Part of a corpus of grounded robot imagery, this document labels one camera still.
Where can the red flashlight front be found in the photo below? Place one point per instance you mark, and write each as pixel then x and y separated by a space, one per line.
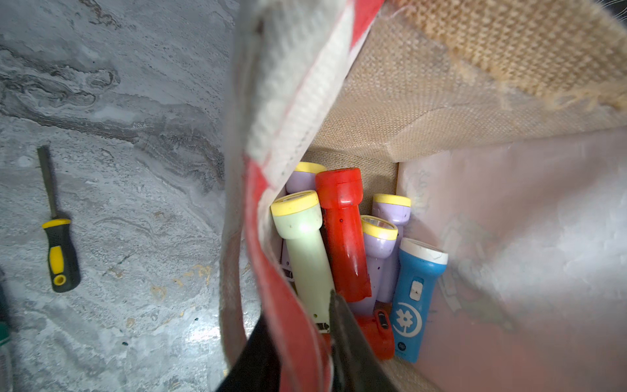
pixel 340 192
pixel 378 333

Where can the blue flashlight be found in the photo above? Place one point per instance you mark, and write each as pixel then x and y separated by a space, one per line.
pixel 420 267

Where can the purple flashlight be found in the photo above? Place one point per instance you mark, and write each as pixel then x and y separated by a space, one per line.
pixel 380 237
pixel 303 178
pixel 394 211

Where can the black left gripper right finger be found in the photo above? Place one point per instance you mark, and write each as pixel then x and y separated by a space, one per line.
pixel 355 367

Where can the jute and red tote bag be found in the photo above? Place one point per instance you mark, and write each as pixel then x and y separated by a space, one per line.
pixel 504 121

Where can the pale green flashlight front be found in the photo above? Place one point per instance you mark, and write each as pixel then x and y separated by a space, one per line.
pixel 298 219

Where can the yellow black handled file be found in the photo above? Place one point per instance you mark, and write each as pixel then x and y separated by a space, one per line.
pixel 62 259

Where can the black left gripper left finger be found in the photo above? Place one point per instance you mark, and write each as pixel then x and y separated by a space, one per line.
pixel 258 368

